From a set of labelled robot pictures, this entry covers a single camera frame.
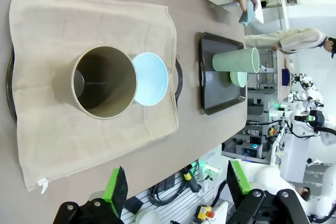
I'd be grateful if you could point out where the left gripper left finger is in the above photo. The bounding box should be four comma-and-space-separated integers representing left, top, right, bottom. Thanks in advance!
52, 166, 129, 224

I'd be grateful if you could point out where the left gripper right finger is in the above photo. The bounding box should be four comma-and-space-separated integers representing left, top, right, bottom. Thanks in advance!
226, 159, 310, 224

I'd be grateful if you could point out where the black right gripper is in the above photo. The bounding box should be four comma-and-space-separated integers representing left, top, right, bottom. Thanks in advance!
306, 110, 327, 130

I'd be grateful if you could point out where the blue grey wiping cloth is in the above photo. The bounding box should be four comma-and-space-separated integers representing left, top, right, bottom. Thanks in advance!
222, 0, 259, 27

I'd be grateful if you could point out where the beige cloth mat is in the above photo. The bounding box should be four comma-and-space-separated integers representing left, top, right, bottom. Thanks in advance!
8, 0, 180, 193

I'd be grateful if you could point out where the dark brown serving tray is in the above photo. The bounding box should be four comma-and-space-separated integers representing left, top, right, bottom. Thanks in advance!
196, 31, 247, 116
5, 48, 184, 130

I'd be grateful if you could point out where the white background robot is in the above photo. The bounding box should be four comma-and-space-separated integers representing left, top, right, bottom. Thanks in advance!
288, 73, 326, 109

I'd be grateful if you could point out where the white controller with blue light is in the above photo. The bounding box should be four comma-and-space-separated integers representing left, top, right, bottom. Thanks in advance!
234, 140, 264, 158

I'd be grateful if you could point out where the white round dish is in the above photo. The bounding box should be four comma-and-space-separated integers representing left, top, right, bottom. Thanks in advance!
135, 209, 161, 224

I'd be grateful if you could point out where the yellow emergency stop box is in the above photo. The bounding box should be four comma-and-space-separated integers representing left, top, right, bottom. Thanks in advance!
196, 204, 217, 221

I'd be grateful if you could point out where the black tool with yellow label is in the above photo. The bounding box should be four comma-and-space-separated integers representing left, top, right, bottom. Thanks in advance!
183, 165, 202, 193

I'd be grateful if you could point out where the dark blue box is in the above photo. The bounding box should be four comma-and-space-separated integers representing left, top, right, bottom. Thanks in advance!
281, 68, 291, 87

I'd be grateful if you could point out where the seated person dark hair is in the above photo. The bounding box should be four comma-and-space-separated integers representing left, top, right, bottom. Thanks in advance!
296, 186, 312, 204

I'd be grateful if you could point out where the background person beige jacket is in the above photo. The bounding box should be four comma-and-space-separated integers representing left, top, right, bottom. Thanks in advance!
245, 27, 336, 58

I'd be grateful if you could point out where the light green bowl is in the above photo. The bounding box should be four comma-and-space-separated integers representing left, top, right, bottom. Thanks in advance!
229, 71, 248, 88

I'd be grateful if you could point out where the tall light green cup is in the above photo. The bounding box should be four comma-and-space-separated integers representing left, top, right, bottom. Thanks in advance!
212, 47, 260, 74

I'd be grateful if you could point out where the tall brown cup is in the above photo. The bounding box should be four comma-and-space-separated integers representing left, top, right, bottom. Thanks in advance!
52, 45, 139, 121

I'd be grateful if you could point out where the light blue bowl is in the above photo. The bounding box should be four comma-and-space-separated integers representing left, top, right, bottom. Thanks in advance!
131, 52, 169, 107

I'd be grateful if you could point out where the black coiled cable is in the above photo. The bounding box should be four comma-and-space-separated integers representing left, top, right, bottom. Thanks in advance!
149, 174, 190, 207

